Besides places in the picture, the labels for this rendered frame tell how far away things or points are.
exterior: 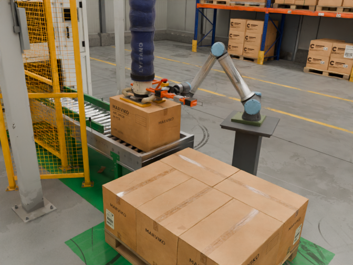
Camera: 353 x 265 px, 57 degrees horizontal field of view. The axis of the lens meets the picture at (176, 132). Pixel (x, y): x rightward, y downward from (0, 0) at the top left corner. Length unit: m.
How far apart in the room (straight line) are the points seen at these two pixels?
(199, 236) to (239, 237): 0.24
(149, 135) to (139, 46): 0.78
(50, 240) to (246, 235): 1.64
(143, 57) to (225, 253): 1.79
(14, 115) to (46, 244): 1.07
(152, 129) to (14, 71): 1.19
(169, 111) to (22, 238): 1.64
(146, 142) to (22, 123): 1.04
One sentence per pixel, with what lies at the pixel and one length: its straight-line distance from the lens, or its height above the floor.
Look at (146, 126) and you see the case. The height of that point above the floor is 0.81.
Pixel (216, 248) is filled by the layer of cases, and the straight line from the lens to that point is 2.05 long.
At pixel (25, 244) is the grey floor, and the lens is 3.06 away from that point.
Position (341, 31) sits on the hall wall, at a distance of 10.97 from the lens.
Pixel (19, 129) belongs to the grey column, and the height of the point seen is 0.84.
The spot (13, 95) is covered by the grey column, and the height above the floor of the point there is 1.12.
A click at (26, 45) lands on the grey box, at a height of 1.50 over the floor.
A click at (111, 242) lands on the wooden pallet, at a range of 2.83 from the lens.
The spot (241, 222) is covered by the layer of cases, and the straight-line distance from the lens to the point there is 2.27.
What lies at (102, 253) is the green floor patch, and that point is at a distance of 2.82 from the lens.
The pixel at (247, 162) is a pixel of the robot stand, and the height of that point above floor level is 0.34.
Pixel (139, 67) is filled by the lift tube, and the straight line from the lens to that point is 3.00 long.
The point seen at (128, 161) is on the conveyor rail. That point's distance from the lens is 3.03.
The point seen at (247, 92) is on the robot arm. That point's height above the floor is 1.10.
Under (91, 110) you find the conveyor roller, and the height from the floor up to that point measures 0.53.
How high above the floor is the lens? 1.91
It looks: 23 degrees down
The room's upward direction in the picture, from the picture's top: 2 degrees clockwise
